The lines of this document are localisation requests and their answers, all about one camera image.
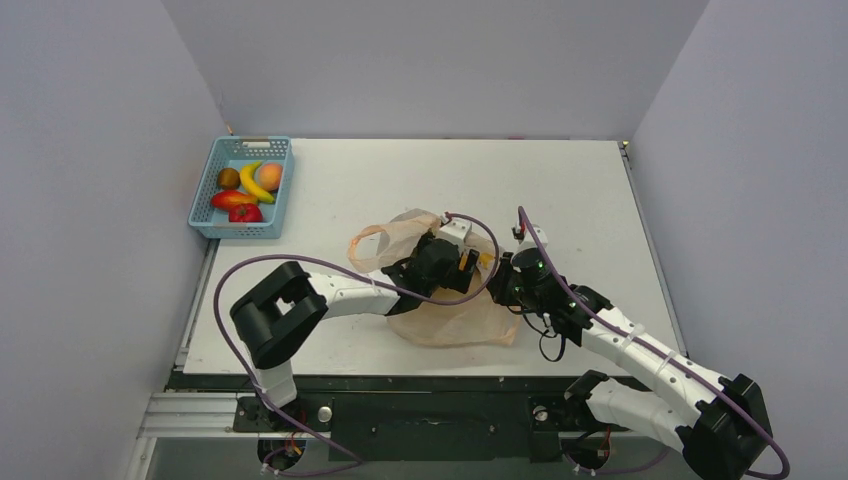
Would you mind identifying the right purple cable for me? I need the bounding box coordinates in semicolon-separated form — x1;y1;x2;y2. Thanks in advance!
516;205;790;480

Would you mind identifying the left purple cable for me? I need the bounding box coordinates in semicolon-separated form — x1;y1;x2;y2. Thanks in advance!
212;211;502;478

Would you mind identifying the red yellow mango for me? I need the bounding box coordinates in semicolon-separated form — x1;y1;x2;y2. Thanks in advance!
209;190;259;212

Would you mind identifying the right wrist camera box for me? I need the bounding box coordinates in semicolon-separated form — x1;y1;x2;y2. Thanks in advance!
512;224;548;253

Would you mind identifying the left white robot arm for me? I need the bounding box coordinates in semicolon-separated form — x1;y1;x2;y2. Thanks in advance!
229;235;491;430

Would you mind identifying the aluminium frame rail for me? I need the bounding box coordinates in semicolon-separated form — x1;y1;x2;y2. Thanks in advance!
140;391;590;442

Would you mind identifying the blue plastic basket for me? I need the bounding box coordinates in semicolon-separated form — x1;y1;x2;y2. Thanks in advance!
188;136;295;239

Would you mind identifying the purple cable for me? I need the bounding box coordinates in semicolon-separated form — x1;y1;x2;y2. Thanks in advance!
516;205;790;480
212;211;502;478

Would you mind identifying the translucent orange plastic bag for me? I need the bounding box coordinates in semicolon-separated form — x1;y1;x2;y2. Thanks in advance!
347;209;519;348

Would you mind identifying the yellow banana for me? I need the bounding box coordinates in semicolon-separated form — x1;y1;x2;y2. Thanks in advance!
239;161;275;204

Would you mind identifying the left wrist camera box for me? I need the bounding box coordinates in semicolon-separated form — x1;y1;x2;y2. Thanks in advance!
435;217;472;249

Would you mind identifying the red tomato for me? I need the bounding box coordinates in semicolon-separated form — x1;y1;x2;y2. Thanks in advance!
228;203;263;223

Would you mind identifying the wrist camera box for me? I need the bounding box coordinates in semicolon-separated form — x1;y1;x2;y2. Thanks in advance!
435;217;472;249
512;224;548;253

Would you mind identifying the brown kiwi fruit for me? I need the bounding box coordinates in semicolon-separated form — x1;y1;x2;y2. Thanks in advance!
216;168;241;190

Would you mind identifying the orange peach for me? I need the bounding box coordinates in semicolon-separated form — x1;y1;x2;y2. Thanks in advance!
255;162;284;192

